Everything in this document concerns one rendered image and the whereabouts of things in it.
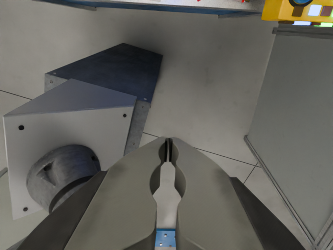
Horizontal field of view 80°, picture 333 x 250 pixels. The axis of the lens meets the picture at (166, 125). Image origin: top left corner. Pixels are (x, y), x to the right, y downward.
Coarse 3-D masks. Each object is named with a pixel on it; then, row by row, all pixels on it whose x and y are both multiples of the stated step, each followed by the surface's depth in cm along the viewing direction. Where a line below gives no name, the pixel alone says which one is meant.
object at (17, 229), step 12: (0, 180) 183; (0, 192) 170; (0, 204) 160; (0, 216) 150; (24, 216) 151; (36, 216) 152; (0, 228) 142; (12, 228) 142; (24, 228) 143; (0, 240) 135; (12, 240) 135
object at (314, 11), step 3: (312, 6) 40; (315, 6) 40; (318, 6) 40; (312, 9) 40; (315, 9) 40; (318, 9) 40; (309, 12) 40; (312, 12) 40; (315, 12) 40; (318, 12) 40; (315, 15) 40
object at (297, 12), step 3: (294, 6) 40; (297, 6) 40; (300, 6) 40; (303, 6) 40; (294, 9) 40; (297, 9) 40; (300, 9) 40; (294, 12) 40; (297, 12) 40; (300, 12) 40; (291, 15) 41; (294, 15) 40; (297, 15) 40; (300, 15) 40
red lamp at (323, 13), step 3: (324, 6) 40; (327, 6) 40; (330, 6) 39; (324, 9) 40; (327, 9) 40; (330, 9) 40; (321, 12) 40; (324, 12) 40; (327, 12) 40; (330, 12) 40; (321, 15) 40; (324, 15) 40; (327, 15) 40
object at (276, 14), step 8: (272, 0) 44; (280, 0) 40; (288, 0) 40; (312, 0) 39; (320, 0) 40; (328, 0) 40; (264, 8) 47; (272, 8) 44; (280, 8) 40; (288, 8) 40; (304, 8) 40; (264, 16) 47; (272, 16) 43; (280, 16) 41; (288, 16) 41; (304, 16) 41; (312, 16) 41; (320, 16) 41; (328, 16) 41
